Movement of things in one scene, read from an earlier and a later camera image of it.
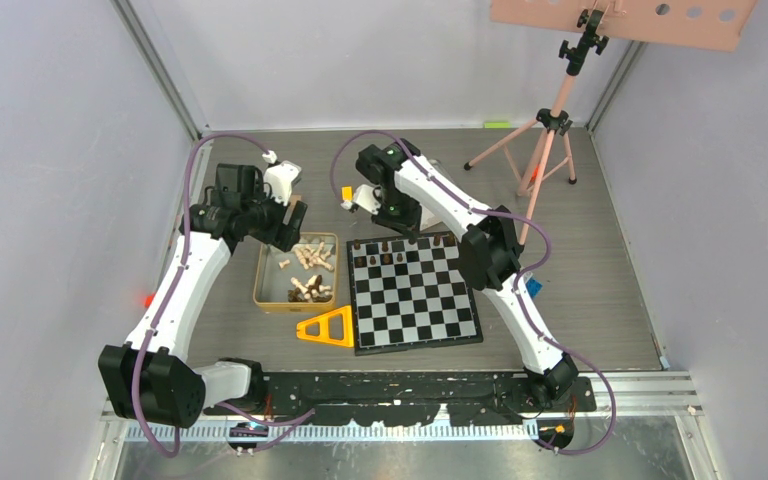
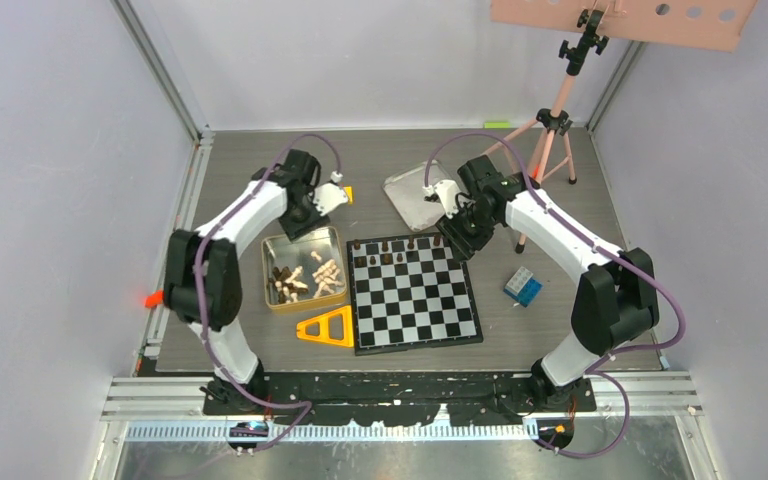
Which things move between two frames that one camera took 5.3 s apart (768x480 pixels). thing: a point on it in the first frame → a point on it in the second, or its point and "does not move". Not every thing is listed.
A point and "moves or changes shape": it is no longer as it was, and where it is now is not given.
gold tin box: x=302 y=279 moves or changes shape
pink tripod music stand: x=542 y=149 does not move
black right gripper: x=408 y=225 → x=462 y=246
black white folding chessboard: x=410 y=293 does not move
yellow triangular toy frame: x=324 y=327 does not move
